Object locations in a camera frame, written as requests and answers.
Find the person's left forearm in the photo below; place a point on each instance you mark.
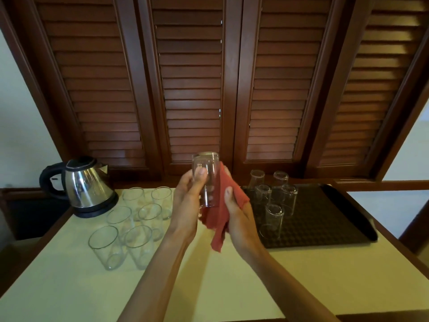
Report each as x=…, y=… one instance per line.
x=150, y=288

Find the person's right forearm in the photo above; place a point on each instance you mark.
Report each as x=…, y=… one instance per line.
x=295, y=291

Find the brown louvered wooden shutter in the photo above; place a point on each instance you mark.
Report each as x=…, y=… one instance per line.
x=94, y=80
x=370, y=80
x=191, y=80
x=281, y=80

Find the brown wooden door frame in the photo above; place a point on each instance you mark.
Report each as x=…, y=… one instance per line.
x=417, y=228

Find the dark brown textured tray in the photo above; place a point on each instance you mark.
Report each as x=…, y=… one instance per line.
x=321, y=217

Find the person's left hand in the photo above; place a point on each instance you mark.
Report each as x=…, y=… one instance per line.
x=186, y=214

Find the brown wooden wall rail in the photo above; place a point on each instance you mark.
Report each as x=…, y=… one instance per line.
x=385, y=185

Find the person's right hand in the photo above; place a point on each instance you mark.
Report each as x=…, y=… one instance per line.
x=246, y=234

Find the group of clear glasses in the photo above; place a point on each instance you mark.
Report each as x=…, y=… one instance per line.
x=137, y=244

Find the red cloth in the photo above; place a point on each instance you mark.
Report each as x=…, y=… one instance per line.
x=218, y=217

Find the steel electric kettle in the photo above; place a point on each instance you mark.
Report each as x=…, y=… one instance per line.
x=99, y=211
x=87, y=187

